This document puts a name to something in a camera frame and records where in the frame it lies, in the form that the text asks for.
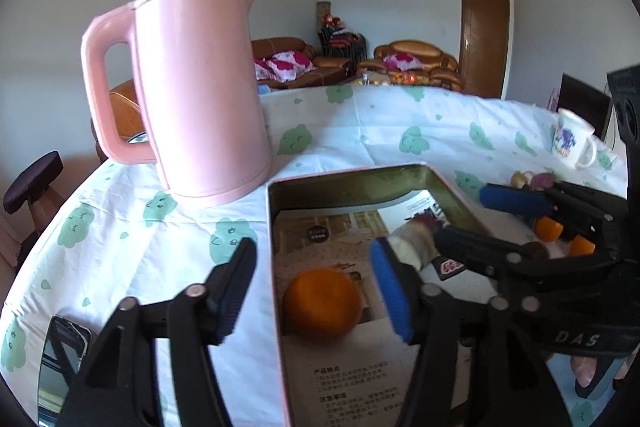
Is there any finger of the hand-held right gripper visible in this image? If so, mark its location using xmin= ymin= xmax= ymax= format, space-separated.
xmin=435 ymin=224 xmax=621 ymax=293
xmin=480 ymin=181 xmax=628 ymax=248

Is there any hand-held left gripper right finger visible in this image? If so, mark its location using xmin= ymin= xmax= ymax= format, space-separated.
xmin=370 ymin=237 xmax=571 ymax=427

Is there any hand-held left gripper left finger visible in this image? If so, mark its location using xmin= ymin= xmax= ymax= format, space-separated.
xmin=62 ymin=237 xmax=258 ymax=427

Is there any orange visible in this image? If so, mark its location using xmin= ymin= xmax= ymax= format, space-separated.
xmin=534 ymin=216 xmax=560 ymax=243
xmin=569 ymin=235 xmax=597 ymax=257
xmin=282 ymin=268 xmax=363 ymax=339

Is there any pink metal tin box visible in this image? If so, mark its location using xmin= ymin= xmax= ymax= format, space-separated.
xmin=265 ymin=163 xmax=501 ymax=427

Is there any white cartoon print mug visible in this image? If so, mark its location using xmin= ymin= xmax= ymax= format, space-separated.
xmin=551 ymin=108 xmax=598 ymax=170

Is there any printed paper leaflet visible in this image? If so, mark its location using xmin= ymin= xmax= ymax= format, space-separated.
xmin=274 ymin=197 xmax=451 ymax=427

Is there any black television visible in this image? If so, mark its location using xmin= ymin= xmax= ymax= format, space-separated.
xmin=556 ymin=73 xmax=612 ymax=138

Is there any short brown leather sofa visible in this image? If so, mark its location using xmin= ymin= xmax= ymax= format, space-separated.
xmin=357 ymin=40 xmax=463 ymax=94

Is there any brown wooden door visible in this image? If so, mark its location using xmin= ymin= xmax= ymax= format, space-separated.
xmin=460 ymin=0 xmax=510 ymax=99

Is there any white cloud print tablecloth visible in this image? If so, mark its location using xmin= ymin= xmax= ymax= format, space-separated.
xmin=0 ymin=84 xmax=631 ymax=427

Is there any cluttered coffee table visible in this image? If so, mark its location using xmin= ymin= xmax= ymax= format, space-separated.
xmin=350 ymin=73 xmax=432 ymax=88

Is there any pink flowered pillow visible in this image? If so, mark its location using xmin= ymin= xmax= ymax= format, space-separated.
xmin=384 ymin=53 xmax=425 ymax=72
xmin=254 ymin=58 xmax=281 ymax=81
xmin=267 ymin=49 xmax=317 ymax=82

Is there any black smartphone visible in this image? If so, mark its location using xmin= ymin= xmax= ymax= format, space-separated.
xmin=39 ymin=314 xmax=93 ymax=425

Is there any pink electric kettle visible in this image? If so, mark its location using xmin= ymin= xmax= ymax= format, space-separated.
xmin=81 ymin=0 xmax=273 ymax=208

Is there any brown leather chair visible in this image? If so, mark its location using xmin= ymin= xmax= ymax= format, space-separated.
xmin=90 ymin=79 xmax=151 ymax=162

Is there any dark padded stool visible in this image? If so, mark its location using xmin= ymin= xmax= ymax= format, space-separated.
xmin=2 ymin=152 xmax=64 ymax=235

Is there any long brown leather sofa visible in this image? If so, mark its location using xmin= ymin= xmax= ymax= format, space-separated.
xmin=251 ymin=38 xmax=353 ymax=90

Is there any dark metal rack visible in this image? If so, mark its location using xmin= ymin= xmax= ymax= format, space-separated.
xmin=316 ymin=2 xmax=368 ymax=60

